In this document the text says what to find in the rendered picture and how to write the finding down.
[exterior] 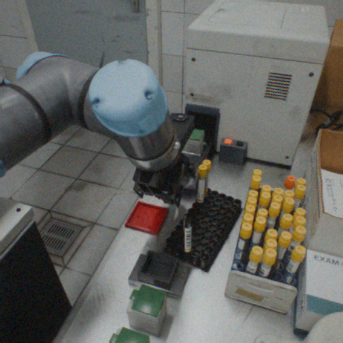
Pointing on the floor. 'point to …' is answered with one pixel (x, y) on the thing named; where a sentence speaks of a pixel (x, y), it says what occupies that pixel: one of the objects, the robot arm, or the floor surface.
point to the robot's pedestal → (30, 291)
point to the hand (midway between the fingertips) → (178, 181)
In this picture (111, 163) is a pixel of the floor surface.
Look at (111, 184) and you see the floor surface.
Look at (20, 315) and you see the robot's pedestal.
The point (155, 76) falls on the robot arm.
